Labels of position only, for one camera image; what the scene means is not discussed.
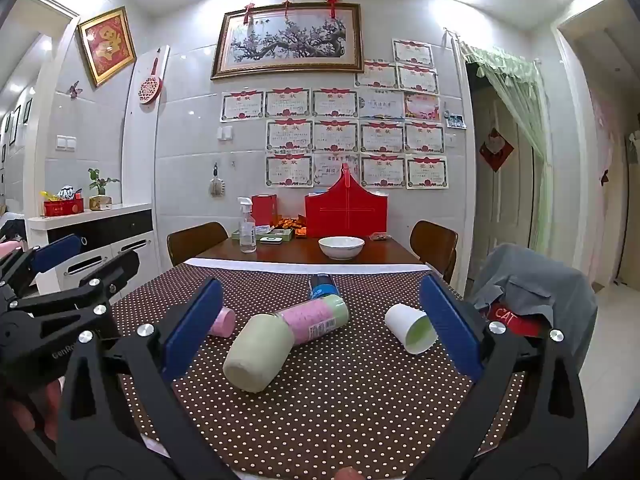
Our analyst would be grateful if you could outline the white paper cup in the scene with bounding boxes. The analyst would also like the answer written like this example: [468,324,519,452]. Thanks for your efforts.
[384,302,442,356]

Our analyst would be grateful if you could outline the white and black cabinet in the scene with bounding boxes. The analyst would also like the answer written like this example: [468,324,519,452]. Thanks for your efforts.
[27,203,154,307]

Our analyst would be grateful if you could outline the pink decorative fan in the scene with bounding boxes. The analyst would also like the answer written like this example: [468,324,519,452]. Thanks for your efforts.
[138,57,164,106]

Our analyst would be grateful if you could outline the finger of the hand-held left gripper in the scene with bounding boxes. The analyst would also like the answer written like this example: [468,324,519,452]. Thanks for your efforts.
[0,234,85,306]
[10,249,141,318]

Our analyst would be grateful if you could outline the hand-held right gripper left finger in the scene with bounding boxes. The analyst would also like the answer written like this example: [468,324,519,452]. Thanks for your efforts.
[55,278,241,480]

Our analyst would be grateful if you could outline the clear spray bottle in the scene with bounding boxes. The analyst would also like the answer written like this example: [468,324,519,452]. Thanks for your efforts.
[237,196,258,254]

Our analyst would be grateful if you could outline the person's left hand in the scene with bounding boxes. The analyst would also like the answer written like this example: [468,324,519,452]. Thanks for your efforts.
[10,377,66,443]

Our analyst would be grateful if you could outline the red diamond door decoration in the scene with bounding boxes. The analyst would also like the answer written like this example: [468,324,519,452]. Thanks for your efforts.
[478,127,515,174]

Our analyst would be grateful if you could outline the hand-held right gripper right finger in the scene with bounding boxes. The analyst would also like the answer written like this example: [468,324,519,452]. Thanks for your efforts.
[419,275,591,480]

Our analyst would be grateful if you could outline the group of wall certificates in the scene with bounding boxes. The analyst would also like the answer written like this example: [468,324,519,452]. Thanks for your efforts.
[220,37,449,191]

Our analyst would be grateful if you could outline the white door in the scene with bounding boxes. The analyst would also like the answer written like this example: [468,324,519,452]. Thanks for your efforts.
[472,89,535,282]

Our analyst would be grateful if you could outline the red box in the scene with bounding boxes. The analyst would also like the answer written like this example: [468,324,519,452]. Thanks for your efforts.
[251,194,278,231]

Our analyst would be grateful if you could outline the framed red calligraphy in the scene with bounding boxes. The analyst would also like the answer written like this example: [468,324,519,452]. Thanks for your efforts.
[77,6,137,89]

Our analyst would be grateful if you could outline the framed blossom painting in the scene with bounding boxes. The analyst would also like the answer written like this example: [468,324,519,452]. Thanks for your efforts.
[210,2,365,81]

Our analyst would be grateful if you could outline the red tin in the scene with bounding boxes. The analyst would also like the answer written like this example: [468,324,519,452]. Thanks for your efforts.
[43,198,85,218]

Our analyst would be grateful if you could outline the pale green cup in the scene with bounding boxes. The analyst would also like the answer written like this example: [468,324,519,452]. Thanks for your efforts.
[223,312,296,394]

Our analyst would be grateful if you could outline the pink and green bottle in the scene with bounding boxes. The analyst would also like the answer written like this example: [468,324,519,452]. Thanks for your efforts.
[274,294,350,347]

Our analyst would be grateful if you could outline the red gift bag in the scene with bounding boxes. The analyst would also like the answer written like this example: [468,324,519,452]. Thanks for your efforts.
[304,170,389,239]

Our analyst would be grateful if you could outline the potted green plant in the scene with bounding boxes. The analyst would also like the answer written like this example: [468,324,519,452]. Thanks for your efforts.
[88,168,121,211]

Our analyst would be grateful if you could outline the white bowl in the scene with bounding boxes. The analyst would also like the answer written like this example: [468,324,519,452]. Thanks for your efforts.
[318,236,366,261]

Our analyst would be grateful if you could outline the green curtain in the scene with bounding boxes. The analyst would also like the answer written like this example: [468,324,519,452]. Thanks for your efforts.
[459,41,552,282]

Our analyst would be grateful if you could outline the grey garment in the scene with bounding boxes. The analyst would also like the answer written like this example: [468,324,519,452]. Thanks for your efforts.
[471,243,599,387]

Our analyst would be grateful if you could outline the green tin box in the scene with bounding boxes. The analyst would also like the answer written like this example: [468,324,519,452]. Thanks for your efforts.
[232,228,295,246]

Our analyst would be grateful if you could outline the orange snack packets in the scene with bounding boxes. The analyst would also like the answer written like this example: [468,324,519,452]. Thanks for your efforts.
[272,214,307,237]

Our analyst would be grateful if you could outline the brown wooden chair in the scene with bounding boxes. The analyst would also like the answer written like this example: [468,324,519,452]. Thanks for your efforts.
[166,221,230,267]
[409,220,459,284]

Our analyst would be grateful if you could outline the pink cup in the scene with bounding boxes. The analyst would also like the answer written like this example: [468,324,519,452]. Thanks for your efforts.
[207,306,236,339]

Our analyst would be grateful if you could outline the brown polka dot tablecloth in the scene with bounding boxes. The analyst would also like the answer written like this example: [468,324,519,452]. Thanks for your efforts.
[106,260,532,480]

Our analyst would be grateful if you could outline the blue can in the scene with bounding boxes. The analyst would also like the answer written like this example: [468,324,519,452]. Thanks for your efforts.
[308,272,342,302]

